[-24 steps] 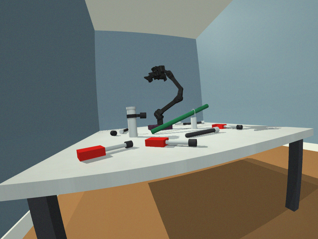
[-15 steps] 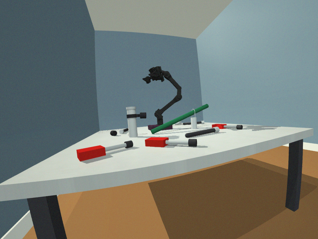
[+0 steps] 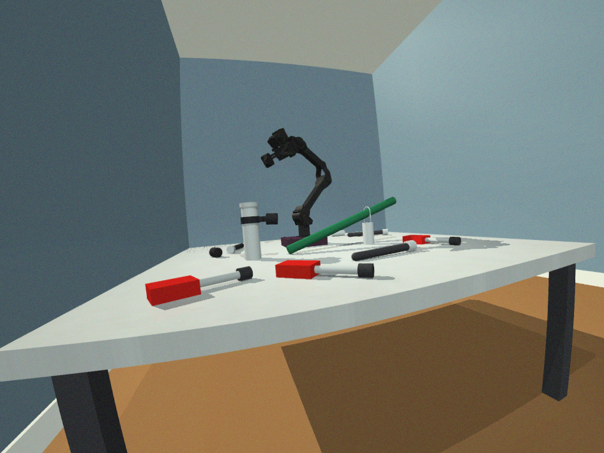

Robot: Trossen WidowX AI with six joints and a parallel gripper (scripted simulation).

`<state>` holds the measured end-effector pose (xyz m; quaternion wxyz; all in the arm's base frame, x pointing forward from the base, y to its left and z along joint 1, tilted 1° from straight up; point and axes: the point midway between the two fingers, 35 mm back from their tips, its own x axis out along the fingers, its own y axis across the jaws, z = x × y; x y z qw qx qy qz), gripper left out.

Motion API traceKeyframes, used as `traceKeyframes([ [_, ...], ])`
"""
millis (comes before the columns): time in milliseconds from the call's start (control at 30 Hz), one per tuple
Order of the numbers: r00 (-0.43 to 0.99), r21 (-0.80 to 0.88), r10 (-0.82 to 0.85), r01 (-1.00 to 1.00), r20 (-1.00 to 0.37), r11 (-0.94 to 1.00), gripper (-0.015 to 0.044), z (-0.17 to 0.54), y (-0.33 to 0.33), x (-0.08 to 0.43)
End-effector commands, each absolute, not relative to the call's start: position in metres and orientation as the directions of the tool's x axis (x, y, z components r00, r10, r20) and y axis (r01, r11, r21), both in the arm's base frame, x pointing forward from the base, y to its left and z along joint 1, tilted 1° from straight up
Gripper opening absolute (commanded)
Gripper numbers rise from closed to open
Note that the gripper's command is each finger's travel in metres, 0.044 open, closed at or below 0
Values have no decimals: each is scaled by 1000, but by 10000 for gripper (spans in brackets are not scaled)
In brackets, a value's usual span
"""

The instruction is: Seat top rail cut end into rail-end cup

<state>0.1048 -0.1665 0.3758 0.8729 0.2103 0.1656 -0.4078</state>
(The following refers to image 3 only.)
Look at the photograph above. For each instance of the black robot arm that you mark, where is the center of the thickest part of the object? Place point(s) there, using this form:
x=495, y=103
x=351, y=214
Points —
x=301, y=213

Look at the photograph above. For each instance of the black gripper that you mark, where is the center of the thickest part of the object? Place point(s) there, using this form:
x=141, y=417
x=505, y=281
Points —
x=290, y=148

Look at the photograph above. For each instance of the white capped post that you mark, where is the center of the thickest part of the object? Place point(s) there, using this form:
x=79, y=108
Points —
x=250, y=231

